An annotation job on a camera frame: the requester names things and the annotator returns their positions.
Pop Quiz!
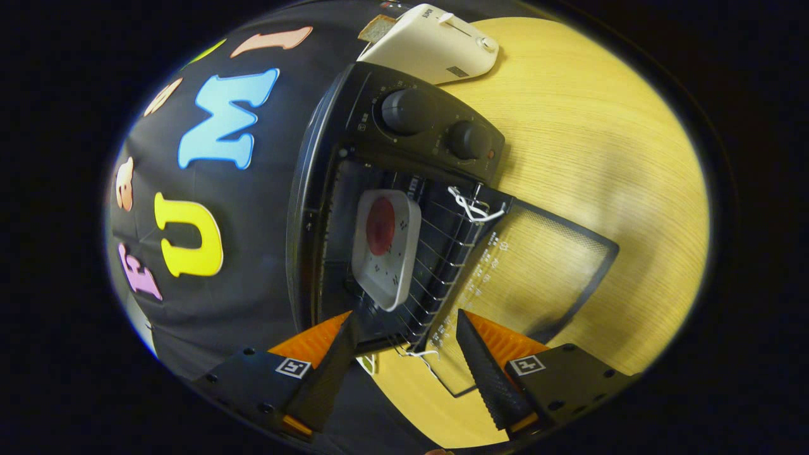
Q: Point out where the white bread toaster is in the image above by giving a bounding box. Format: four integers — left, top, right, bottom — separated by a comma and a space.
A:
357, 3, 500, 86

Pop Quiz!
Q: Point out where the black toaster oven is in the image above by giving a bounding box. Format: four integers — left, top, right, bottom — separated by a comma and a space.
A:
286, 61, 620, 399

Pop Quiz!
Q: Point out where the white square plate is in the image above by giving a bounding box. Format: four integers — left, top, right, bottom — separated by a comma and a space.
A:
351, 188, 422, 312

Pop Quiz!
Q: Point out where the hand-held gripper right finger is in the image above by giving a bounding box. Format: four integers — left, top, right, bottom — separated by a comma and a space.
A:
456, 308, 635, 440

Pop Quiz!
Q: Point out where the toast bread slice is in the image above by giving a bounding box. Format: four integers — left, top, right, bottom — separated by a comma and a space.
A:
358, 15, 398, 44

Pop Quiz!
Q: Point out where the pink ham slice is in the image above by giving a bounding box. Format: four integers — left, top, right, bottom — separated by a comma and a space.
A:
366, 196, 396, 256

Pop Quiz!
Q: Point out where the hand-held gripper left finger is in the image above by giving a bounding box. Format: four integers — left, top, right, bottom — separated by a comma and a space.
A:
193, 310, 361, 442

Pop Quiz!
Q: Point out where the metal oven wire rack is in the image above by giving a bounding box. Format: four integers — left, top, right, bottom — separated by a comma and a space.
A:
379, 174, 506, 358

